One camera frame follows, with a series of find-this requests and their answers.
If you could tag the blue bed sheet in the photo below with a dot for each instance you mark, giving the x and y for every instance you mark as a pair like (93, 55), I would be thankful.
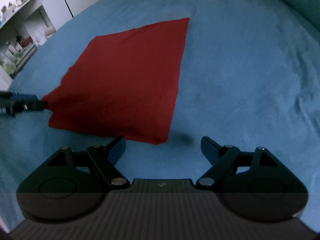
(249, 77)

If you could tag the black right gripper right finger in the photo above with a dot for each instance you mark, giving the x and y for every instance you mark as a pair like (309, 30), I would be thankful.
(255, 186)

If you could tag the red small cloth garment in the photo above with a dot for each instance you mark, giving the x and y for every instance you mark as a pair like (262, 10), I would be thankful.
(123, 84)

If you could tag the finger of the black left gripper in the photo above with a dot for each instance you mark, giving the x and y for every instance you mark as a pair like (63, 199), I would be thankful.
(24, 97)
(27, 106)

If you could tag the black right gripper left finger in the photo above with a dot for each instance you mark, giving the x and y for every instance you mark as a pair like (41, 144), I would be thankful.
(70, 185)

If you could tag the white shelf unit with items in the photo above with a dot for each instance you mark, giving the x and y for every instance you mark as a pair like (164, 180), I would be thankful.
(26, 27)

